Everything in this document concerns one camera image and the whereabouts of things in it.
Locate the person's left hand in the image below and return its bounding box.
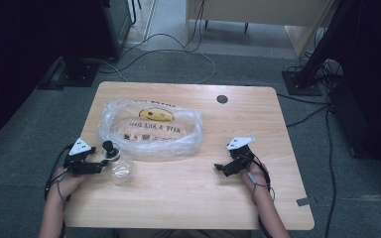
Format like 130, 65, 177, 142
50, 166, 87, 201

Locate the dark glass-front cabinet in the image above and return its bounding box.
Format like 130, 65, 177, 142
99, 0, 134, 62

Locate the hand-held gripper black cable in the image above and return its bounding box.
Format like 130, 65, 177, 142
44, 143, 74, 202
250, 154, 276, 238

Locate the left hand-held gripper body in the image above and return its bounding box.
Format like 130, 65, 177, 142
63, 137, 97, 176

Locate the clear plastic bag yellow smiley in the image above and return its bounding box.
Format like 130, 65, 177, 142
97, 98, 204, 162

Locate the light wooden furniture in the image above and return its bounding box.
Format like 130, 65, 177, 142
186, 0, 336, 60

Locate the thin black floor cable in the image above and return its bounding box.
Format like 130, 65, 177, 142
276, 92, 338, 238

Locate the white floor cable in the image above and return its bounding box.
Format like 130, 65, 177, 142
88, 32, 217, 85

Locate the clear plastic bottle black cap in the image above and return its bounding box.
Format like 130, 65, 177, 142
100, 140, 136, 186

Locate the black stand base with post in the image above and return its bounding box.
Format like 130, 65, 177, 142
281, 0, 361, 97

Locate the black flat stand base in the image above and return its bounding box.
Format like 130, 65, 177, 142
55, 58, 101, 89

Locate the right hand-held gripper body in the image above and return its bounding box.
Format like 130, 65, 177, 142
225, 136, 256, 170

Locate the black equipment box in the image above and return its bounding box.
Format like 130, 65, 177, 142
327, 73, 381, 186

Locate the right hand-held gripper black cable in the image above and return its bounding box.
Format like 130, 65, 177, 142
250, 154, 276, 238

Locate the left hand-held gripper black cable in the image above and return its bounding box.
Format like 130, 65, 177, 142
44, 143, 74, 202

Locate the person's right hand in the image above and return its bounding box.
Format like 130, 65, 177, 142
240, 161, 272, 196

